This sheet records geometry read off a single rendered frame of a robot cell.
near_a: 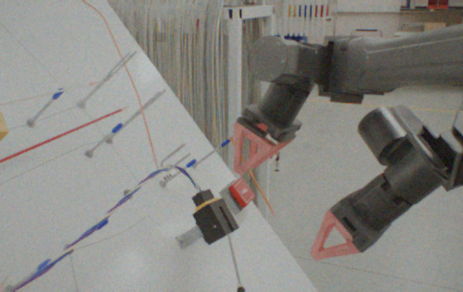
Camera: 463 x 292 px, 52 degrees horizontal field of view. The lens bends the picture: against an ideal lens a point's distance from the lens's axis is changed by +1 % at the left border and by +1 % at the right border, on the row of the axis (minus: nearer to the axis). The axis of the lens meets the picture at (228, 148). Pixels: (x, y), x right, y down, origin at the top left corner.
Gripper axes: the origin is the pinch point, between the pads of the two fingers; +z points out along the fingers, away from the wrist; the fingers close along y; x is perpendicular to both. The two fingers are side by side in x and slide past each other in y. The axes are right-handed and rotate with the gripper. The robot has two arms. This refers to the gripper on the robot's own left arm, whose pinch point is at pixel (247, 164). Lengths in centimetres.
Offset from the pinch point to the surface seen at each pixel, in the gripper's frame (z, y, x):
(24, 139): 7.9, 19.8, -23.9
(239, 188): 11.7, -16.4, -3.4
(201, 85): 9, -53, -38
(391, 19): -46, -795, -127
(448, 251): 67, -235, 70
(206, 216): 9.6, 3.4, -0.6
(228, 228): 9.5, 2.3, 3.1
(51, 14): -2.6, 1.4, -44.6
